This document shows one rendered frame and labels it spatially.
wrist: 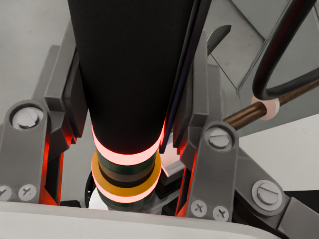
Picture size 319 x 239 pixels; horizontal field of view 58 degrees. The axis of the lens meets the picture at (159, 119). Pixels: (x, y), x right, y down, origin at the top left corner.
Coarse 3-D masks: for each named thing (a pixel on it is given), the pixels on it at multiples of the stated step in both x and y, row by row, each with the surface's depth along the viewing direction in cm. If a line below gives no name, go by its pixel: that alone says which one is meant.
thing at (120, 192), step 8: (96, 152) 18; (96, 160) 18; (160, 160) 18; (96, 168) 17; (160, 168) 18; (96, 176) 17; (152, 176) 17; (104, 184) 17; (112, 184) 17; (144, 184) 17; (152, 184) 17; (112, 192) 17; (120, 192) 17; (128, 192) 17; (136, 192) 17
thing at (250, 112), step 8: (304, 88) 26; (312, 88) 27; (288, 96) 26; (296, 96) 26; (256, 104) 25; (280, 104) 25; (240, 112) 24; (248, 112) 24; (256, 112) 24; (264, 112) 25; (224, 120) 24; (232, 120) 24; (240, 120) 24; (248, 120) 24; (240, 128) 24
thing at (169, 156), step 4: (172, 144) 22; (168, 148) 21; (172, 148) 21; (176, 148) 21; (164, 152) 21; (168, 152) 21; (172, 152) 21; (176, 152) 21; (160, 156) 21; (164, 156) 21; (168, 156) 21; (172, 156) 21; (176, 156) 21; (164, 160) 21; (168, 160) 21; (172, 160) 21; (176, 160) 21; (164, 164) 21; (168, 164) 21
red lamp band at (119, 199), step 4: (92, 172) 18; (96, 184) 18; (100, 188) 17; (152, 188) 18; (104, 192) 17; (144, 192) 17; (148, 192) 18; (108, 196) 18; (112, 196) 17; (116, 196) 17; (136, 196) 17; (140, 196) 17; (144, 196) 18; (116, 200) 18; (120, 200) 18; (124, 200) 17; (128, 200) 17; (132, 200) 18; (136, 200) 18
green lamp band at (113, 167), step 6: (96, 150) 15; (156, 150) 14; (102, 156) 14; (102, 162) 15; (108, 162) 14; (144, 162) 14; (150, 162) 15; (108, 168) 15; (114, 168) 14; (120, 168) 14; (126, 168) 14; (132, 168) 14; (138, 168) 14; (144, 168) 15
